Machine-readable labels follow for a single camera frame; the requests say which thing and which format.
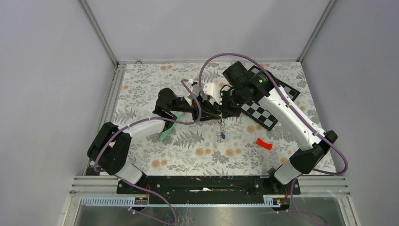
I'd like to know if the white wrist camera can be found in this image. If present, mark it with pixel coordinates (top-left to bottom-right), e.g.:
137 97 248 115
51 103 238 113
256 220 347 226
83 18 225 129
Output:
203 83 222 105
185 80 200 105

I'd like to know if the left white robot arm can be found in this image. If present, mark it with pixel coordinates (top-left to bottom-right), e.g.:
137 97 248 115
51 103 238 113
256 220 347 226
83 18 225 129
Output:
88 84 222 194

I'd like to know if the mint green plastic stick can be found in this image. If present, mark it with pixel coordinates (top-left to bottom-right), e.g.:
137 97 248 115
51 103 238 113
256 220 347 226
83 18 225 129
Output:
160 112 184 141

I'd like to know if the red curved plastic piece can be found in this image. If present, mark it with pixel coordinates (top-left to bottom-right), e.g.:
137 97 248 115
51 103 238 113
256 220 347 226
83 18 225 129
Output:
256 138 273 151

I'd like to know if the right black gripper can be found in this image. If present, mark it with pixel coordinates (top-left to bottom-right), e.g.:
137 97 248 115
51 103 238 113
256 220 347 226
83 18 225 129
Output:
213 86 247 119

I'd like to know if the white slotted cable duct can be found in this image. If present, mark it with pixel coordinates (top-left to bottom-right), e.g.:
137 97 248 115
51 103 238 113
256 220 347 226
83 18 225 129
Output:
81 195 281 208

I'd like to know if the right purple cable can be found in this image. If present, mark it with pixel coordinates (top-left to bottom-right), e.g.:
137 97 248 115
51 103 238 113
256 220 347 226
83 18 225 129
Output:
198 53 349 226

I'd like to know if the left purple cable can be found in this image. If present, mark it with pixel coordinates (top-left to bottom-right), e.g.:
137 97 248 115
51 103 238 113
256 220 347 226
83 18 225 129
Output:
93 79 203 226

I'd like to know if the black white checkerboard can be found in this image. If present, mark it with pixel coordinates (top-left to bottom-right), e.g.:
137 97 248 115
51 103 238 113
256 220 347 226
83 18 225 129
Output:
235 66 305 133

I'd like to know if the metal key holder plate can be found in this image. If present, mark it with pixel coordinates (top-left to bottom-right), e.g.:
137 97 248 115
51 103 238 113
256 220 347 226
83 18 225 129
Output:
217 114 226 144

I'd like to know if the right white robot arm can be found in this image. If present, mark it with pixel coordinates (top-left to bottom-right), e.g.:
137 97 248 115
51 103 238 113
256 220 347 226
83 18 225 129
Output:
222 61 337 194

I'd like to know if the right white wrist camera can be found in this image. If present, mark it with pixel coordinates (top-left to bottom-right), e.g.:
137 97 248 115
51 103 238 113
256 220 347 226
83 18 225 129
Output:
203 83 222 105

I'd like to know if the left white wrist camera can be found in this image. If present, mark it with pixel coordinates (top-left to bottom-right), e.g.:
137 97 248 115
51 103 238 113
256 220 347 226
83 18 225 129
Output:
185 80 200 105

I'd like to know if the purple cable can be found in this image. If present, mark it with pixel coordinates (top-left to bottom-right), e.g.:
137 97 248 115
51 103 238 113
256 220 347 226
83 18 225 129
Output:
93 79 203 226
198 53 349 226

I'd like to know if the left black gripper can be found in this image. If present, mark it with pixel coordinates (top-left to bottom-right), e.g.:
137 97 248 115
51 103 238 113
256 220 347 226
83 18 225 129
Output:
170 93 221 122

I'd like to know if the floral patterned table mat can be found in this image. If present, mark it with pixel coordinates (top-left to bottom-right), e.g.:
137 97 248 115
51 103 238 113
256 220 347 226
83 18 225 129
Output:
108 62 328 177

